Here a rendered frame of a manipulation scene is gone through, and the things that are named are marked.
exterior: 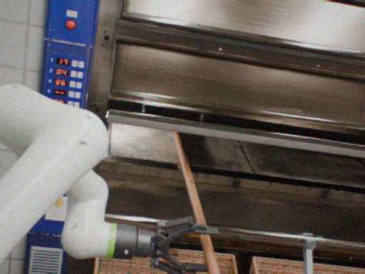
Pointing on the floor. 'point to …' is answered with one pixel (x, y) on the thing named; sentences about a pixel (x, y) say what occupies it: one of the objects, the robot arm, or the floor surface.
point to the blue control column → (86, 15)
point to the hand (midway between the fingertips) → (207, 250)
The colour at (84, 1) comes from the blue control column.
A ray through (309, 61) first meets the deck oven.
